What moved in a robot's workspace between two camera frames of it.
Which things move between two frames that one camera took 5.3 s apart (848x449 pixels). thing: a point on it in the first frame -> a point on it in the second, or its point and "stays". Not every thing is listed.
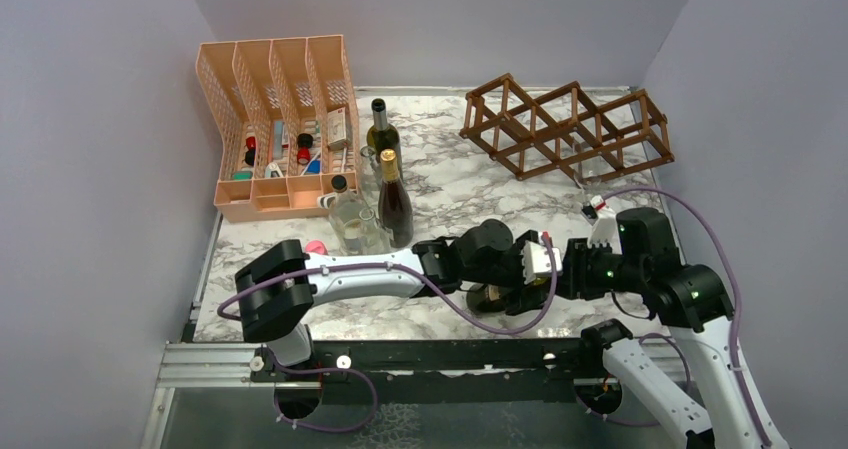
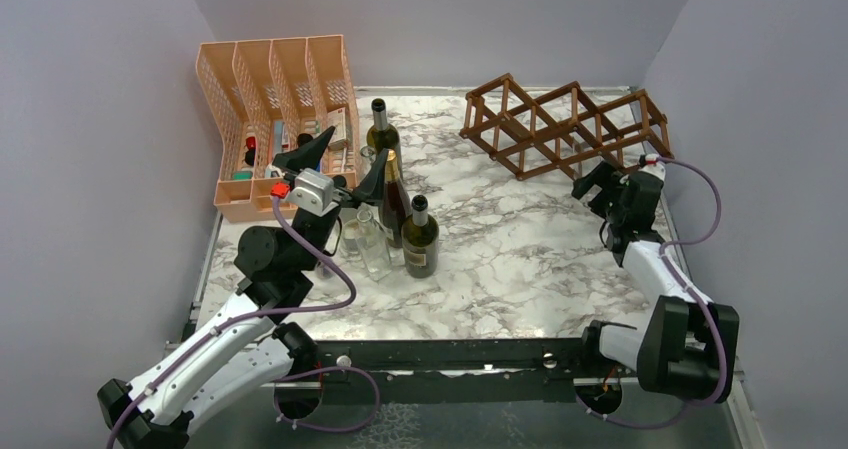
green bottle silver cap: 514,299 -> 420,237
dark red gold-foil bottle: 394,204 stays
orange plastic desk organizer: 285,113 stays
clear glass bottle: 371,171 stays
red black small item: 251,152 stays
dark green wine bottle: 383,136 stays
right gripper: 575,280 -> 600,176
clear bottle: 377,239 stays
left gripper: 526,241 -> 306,158
